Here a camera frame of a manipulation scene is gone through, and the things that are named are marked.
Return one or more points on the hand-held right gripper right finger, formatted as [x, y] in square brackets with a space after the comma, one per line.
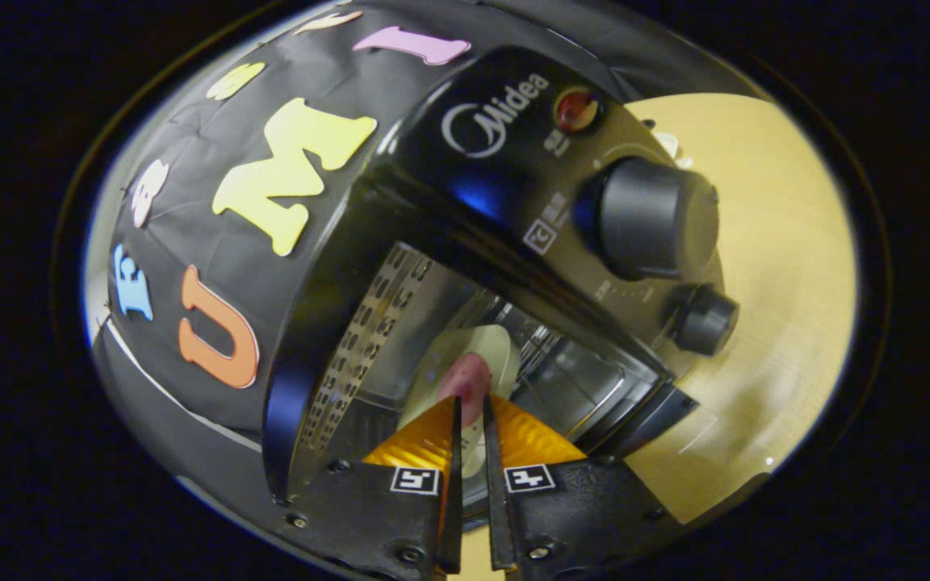
[497, 516]

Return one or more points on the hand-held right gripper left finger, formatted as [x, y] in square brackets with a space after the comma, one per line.
[450, 516]

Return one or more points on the pink round pastry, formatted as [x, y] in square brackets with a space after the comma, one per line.
[469, 379]

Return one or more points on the cream square plate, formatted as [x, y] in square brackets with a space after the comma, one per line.
[489, 343]

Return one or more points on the black electric oven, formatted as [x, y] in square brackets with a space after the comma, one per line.
[513, 161]

